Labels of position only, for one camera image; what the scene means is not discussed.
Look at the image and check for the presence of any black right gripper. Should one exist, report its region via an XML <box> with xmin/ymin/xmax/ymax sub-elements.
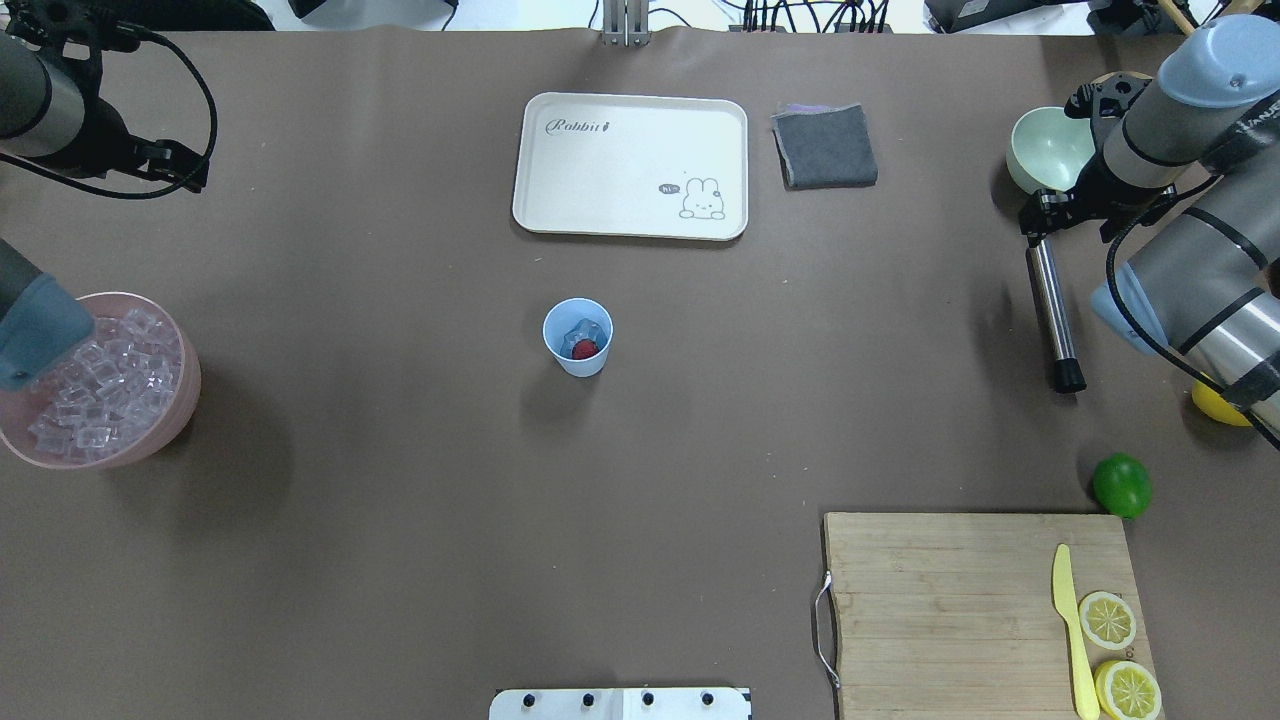
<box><xmin>1018</xmin><ymin>76</ymin><xmax>1178</xmax><ymax>249</ymax></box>

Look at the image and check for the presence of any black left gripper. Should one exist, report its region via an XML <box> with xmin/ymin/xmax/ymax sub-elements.
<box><xmin>1</xmin><ymin>1</ymin><xmax>210</xmax><ymax>193</ymax></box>

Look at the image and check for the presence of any steel muddler black tip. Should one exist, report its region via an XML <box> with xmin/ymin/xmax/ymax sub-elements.
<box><xmin>1027</xmin><ymin>236</ymin><xmax>1087</xmax><ymax>395</ymax></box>

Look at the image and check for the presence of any red strawberry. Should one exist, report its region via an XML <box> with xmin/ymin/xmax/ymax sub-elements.
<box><xmin>570</xmin><ymin>337</ymin><xmax>600</xmax><ymax>361</ymax></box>

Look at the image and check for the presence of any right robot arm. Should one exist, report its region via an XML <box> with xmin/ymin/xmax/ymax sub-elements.
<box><xmin>1018</xmin><ymin>15</ymin><xmax>1279</xmax><ymax>445</ymax></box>

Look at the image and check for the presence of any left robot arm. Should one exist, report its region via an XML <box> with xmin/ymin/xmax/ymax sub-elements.
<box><xmin>1</xmin><ymin>1</ymin><xmax>219</xmax><ymax>392</ymax></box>

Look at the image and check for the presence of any pink bowl of ice cubes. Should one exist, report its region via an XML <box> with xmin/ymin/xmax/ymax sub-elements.
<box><xmin>3</xmin><ymin>292</ymin><xmax>202</xmax><ymax>470</ymax></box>

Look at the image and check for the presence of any wooden cup tree stand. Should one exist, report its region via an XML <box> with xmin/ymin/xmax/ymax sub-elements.
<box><xmin>1088</xmin><ymin>1</ymin><xmax>1277</xmax><ymax>106</ymax></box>

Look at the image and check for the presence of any light blue plastic cup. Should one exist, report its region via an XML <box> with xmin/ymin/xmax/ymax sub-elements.
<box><xmin>541</xmin><ymin>299</ymin><xmax>614</xmax><ymax>378</ymax></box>

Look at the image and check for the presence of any mint green bowl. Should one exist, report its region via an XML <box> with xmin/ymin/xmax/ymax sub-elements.
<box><xmin>1005</xmin><ymin>108</ymin><xmax>1094</xmax><ymax>193</ymax></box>

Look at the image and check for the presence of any grey folded cloth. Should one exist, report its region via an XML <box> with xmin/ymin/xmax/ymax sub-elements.
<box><xmin>771</xmin><ymin>102</ymin><xmax>879</xmax><ymax>190</ymax></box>

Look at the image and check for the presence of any yellow lemon near lime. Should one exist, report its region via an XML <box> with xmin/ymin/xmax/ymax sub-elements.
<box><xmin>1190</xmin><ymin>380</ymin><xmax>1251</xmax><ymax>428</ymax></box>

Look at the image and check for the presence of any green lime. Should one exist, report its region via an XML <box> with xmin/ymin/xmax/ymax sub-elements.
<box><xmin>1091</xmin><ymin>452</ymin><xmax>1153</xmax><ymax>519</ymax></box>

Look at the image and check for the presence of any yellow plastic knife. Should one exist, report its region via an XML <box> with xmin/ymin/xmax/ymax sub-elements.
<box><xmin>1051</xmin><ymin>543</ymin><xmax>1101</xmax><ymax>719</ymax></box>

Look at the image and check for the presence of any cream rabbit tray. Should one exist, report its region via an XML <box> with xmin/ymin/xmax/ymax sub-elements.
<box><xmin>512</xmin><ymin>92</ymin><xmax>750</xmax><ymax>242</ymax></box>

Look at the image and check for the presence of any lemon slice upper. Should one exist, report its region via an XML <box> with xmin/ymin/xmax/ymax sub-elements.
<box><xmin>1078</xmin><ymin>591</ymin><xmax>1138</xmax><ymax>651</ymax></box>

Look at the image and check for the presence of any lemon slice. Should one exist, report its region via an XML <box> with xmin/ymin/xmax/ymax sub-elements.
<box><xmin>1078</xmin><ymin>591</ymin><xmax>1138</xmax><ymax>651</ymax></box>
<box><xmin>1094</xmin><ymin>660</ymin><xmax>1164</xmax><ymax>719</ymax></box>

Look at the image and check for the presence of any wooden cutting board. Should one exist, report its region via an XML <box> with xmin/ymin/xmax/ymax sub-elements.
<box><xmin>822</xmin><ymin>512</ymin><xmax>1143</xmax><ymax>719</ymax></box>

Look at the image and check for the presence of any lemon slice lower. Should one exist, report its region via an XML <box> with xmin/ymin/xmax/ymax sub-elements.
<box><xmin>1094</xmin><ymin>660</ymin><xmax>1164</xmax><ymax>719</ymax></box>

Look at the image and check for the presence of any aluminium frame post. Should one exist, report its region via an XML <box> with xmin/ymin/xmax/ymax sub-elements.
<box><xmin>599</xmin><ymin>0</ymin><xmax>652</xmax><ymax>47</ymax></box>

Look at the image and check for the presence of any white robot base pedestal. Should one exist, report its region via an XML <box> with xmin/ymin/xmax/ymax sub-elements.
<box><xmin>488</xmin><ymin>685</ymin><xmax>753</xmax><ymax>719</ymax></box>

